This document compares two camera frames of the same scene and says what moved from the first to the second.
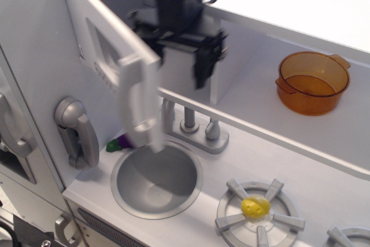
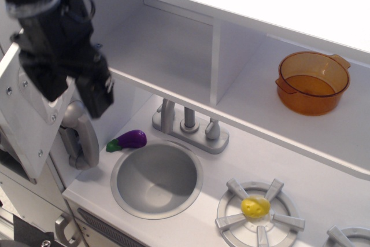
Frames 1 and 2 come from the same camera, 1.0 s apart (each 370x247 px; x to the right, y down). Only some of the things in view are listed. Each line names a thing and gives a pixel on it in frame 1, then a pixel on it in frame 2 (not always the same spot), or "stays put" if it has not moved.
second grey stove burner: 350,236 stays put
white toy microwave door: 93,45 -> 29,120
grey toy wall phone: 77,133 stays put
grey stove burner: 276,228 stays put
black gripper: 179,18 -> 62,35
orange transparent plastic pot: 311,83 stays put
